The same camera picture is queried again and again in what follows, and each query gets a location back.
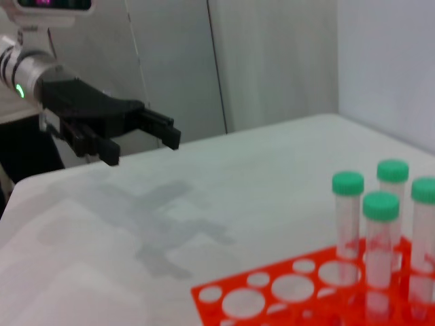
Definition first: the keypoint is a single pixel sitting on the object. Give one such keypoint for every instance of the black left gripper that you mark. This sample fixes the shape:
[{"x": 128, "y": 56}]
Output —
[{"x": 85, "y": 102}]

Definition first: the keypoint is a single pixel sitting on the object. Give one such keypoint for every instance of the green-capped clear test tube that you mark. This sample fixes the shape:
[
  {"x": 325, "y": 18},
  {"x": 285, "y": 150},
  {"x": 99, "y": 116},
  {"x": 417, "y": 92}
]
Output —
[
  {"x": 423, "y": 193},
  {"x": 380, "y": 205},
  {"x": 348, "y": 183},
  {"x": 393, "y": 170}
]

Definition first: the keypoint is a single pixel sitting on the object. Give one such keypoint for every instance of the orange plastic test tube rack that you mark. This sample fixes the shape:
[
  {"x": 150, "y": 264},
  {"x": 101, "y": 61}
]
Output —
[{"x": 353, "y": 309}]

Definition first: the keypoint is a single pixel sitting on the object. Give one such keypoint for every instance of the black robot torso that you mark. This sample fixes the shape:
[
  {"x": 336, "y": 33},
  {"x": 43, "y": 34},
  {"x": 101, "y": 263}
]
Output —
[{"x": 23, "y": 153}]

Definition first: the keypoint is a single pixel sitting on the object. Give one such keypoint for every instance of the white robot head with screen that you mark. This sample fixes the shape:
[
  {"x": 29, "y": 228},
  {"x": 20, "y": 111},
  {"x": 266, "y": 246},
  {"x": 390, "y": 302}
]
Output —
[{"x": 51, "y": 8}]

